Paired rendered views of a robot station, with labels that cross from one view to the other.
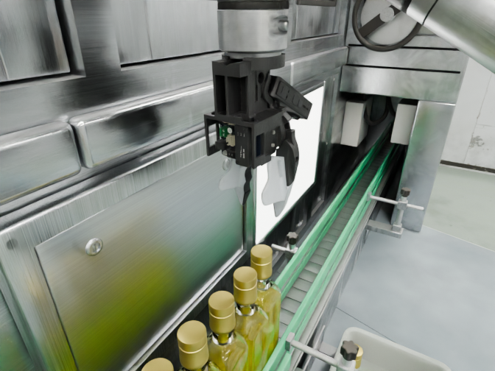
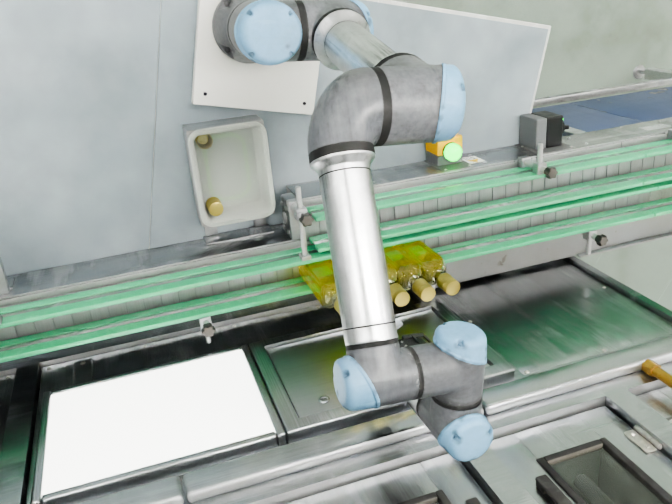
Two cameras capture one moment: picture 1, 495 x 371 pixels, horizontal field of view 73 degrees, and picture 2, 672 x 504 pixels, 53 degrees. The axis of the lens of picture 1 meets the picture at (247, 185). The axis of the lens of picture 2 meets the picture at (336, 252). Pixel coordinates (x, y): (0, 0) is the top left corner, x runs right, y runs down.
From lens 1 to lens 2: 1.18 m
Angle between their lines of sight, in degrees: 68
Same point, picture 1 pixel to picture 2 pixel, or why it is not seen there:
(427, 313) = (79, 163)
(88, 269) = not seen: hidden behind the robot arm
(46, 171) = (495, 390)
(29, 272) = (493, 357)
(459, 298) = (18, 136)
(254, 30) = not seen: hidden behind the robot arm
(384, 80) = not seen: outside the picture
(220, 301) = (403, 298)
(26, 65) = (507, 440)
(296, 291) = (216, 288)
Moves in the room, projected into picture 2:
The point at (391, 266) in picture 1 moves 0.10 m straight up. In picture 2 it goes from (18, 227) to (13, 243)
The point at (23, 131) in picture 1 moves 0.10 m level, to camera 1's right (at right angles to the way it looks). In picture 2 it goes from (508, 406) to (484, 373)
